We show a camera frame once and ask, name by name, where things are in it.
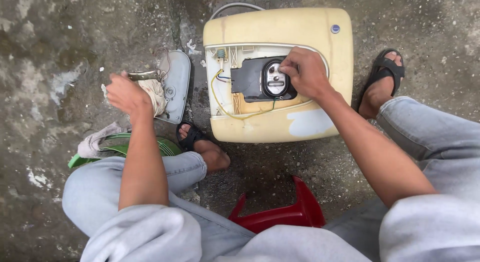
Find person's left hand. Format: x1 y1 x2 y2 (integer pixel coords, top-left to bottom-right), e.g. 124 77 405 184
106 71 154 118

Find person's right hand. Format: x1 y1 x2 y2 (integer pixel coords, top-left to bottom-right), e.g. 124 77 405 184
279 46 335 102

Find stained white rag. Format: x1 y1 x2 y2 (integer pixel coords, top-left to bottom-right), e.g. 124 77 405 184
137 79 167 117

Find metal tool handle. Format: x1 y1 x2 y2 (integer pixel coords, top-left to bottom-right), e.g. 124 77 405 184
127 70 163 81

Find cream electric water heater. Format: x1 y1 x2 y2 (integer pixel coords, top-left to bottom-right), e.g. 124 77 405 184
203 7 354 144

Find black heating element flange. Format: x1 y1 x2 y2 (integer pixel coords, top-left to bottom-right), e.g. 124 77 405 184
230 56 298 103

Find black right sandal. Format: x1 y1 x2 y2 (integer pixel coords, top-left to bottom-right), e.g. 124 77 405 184
356 48 406 112

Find black sandal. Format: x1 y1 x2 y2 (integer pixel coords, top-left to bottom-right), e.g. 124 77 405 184
356 48 406 112
176 120 211 153

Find grey plastic cover panel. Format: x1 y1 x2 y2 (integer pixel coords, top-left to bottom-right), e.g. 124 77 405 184
155 50 191 125

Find black left sandal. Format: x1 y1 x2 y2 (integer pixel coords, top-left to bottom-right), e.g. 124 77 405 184
176 120 211 153

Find red plastic stool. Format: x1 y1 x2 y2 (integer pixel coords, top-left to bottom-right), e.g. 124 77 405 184
228 175 327 234

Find person's right leg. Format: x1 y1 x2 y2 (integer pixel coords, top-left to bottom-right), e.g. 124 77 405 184
322 51 480 262

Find person's leg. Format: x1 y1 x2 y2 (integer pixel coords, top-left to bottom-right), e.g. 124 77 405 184
62 123 259 262
322 51 480 262

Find green plastic stool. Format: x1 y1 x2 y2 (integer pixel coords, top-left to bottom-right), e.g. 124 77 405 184
68 132 183 169

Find person's left leg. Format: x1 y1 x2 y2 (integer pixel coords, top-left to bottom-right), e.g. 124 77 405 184
62 123 259 262

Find grey cloth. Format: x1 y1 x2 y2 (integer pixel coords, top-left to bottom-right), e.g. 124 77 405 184
77 122 129 159

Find yellow green wire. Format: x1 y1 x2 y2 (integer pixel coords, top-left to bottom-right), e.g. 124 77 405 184
210 69 280 121

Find grey hose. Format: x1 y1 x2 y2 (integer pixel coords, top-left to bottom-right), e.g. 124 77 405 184
209 2 265 21

